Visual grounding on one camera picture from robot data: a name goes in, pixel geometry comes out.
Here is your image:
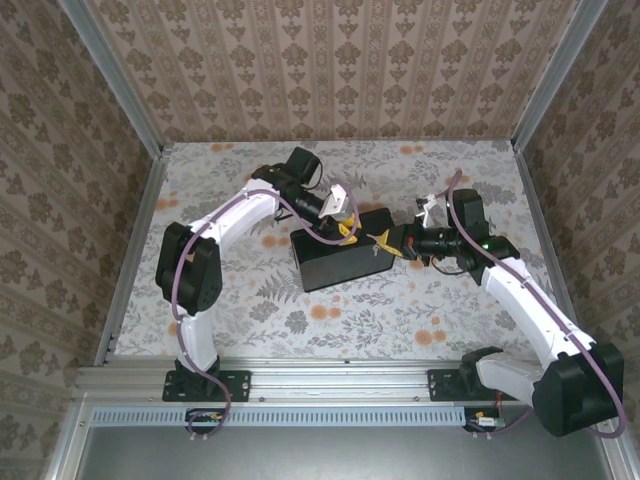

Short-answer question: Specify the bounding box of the aluminium mounting rail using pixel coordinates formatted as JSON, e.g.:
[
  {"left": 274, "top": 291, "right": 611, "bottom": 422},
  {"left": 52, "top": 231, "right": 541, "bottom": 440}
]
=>
[{"left": 73, "top": 357, "right": 619, "bottom": 404}]

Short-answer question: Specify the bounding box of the aluminium table side rail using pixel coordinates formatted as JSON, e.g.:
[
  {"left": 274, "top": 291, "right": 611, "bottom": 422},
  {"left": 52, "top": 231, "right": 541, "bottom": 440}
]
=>
[
  {"left": 513, "top": 140, "right": 585, "bottom": 344},
  {"left": 94, "top": 147, "right": 171, "bottom": 369}
]

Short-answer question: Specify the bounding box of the grey metal plate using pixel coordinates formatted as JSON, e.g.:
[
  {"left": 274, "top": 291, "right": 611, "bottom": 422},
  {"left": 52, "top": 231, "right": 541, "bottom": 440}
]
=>
[{"left": 49, "top": 404, "right": 640, "bottom": 480}]

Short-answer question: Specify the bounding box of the grey slotted cable duct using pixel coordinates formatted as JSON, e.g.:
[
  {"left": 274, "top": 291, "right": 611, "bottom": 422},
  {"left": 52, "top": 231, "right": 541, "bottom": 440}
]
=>
[{"left": 92, "top": 405, "right": 469, "bottom": 428}]

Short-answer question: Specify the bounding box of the floral table cover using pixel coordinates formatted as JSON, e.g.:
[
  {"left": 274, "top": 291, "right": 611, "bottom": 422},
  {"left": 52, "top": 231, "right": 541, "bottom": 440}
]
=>
[{"left": 113, "top": 140, "right": 562, "bottom": 361}]

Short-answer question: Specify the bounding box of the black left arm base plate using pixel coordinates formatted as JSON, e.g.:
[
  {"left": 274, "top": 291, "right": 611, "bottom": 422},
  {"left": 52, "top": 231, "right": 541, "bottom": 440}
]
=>
[{"left": 162, "top": 368, "right": 252, "bottom": 404}]

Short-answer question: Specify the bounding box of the black rectangular box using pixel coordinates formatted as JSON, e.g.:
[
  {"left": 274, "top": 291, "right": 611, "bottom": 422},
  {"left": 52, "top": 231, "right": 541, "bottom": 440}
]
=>
[{"left": 290, "top": 206, "right": 397, "bottom": 294}]

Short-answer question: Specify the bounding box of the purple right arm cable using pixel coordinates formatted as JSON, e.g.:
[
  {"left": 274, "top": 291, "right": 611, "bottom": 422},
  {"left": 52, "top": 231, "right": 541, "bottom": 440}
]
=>
[{"left": 433, "top": 169, "right": 629, "bottom": 440}]

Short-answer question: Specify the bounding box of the aluminium frame post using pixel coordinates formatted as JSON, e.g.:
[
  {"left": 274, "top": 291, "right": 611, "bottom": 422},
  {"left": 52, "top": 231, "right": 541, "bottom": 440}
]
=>
[
  {"left": 55, "top": 0, "right": 167, "bottom": 157},
  {"left": 510, "top": 0, "right": 610, "bottom": 151}
]

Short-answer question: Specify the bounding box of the black cable connector board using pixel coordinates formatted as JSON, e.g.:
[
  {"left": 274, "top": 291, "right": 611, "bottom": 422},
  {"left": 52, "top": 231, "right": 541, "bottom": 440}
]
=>
[
  {"left": 463, "top": 406, "right": 507, "bottom": 434},
  {"left": 185, "top": 407, "right": 227, "bottom": 435}
]

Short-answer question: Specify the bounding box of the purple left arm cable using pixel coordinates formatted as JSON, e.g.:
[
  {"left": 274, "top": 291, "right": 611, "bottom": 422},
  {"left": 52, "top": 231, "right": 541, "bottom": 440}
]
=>
[{"left": 170, "top": 181, "right": 363, "bottom": 441}]

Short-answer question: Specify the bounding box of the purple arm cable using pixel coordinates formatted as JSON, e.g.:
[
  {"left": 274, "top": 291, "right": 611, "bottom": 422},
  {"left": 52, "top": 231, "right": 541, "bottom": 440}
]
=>
[
  {"left": 433, "top": 169, "right": 629, "bottom": 440},
  {"left": 170, "top": 181, "right": 363, "bottom": 441}
]

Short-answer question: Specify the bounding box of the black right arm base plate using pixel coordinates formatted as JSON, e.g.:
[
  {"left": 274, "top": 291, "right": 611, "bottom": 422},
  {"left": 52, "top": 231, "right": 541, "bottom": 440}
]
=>
[{"left": 427, "top": 368, "right": 521, "bottom": 403}]

